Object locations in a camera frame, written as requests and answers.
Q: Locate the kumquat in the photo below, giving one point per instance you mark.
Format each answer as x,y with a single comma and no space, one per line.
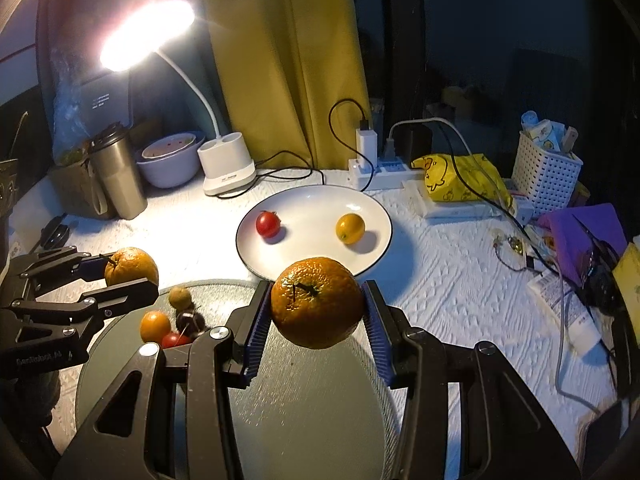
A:
349,228
155,326

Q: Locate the white plastic basket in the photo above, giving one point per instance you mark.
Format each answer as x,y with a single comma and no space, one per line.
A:
547,180

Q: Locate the yellow curtain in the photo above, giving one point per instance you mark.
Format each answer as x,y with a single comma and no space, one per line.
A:
290,60

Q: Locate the black power adapter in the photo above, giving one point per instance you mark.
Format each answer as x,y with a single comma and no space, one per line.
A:
417,142

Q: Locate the white labelled packet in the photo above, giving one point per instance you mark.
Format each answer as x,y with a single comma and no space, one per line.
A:
570,315

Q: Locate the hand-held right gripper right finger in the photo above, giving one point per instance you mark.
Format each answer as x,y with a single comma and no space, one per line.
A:
376,340

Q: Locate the white round plate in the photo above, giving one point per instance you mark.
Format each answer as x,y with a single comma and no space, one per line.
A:
310,210

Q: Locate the black key fob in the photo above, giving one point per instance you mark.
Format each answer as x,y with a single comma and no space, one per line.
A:
57,232

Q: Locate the red cherry tomato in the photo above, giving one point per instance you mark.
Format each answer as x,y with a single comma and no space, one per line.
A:
175,340
268,224

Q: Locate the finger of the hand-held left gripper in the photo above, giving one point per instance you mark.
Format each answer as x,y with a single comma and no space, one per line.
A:
130,295
92,267

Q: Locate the grey glass plate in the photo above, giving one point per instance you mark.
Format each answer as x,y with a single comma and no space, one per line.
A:
310,410

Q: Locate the white tissue pack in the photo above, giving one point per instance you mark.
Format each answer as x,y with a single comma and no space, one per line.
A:
450,210

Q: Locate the orange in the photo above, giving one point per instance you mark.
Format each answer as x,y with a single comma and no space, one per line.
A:
132,266
315,305

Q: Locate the white charger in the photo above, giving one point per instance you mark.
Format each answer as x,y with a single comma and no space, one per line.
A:
365,145

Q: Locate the white desk lamp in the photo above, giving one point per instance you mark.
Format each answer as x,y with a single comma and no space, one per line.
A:
225,160

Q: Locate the pink bowl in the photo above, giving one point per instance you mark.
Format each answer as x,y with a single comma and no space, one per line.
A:
167,147

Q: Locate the purple bowl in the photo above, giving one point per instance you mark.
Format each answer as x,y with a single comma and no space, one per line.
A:
170,172

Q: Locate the printed packets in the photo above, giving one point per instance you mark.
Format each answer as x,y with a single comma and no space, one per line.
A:
542,132

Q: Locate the green small fruit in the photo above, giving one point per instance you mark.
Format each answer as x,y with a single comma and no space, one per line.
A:
180,296

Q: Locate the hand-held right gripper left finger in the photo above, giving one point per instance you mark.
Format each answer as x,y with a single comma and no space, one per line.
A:
254,340

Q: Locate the dark grey case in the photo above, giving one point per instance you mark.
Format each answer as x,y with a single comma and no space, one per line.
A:
110,95

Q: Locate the yellow printed bag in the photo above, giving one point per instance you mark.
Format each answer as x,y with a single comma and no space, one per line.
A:
465,180

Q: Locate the brown container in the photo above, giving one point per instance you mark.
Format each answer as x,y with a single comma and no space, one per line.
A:
75,190

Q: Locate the steel tumbler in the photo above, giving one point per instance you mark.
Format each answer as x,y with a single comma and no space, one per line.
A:
120,175

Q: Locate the white power strip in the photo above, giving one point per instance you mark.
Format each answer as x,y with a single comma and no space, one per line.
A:
385,172

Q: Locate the purple bag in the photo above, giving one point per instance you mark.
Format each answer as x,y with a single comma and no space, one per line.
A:
575,230

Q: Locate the dark cherry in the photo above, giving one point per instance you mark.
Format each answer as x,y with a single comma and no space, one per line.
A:
191,321

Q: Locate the clear plastic bag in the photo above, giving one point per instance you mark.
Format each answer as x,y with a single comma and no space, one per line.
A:
70,110

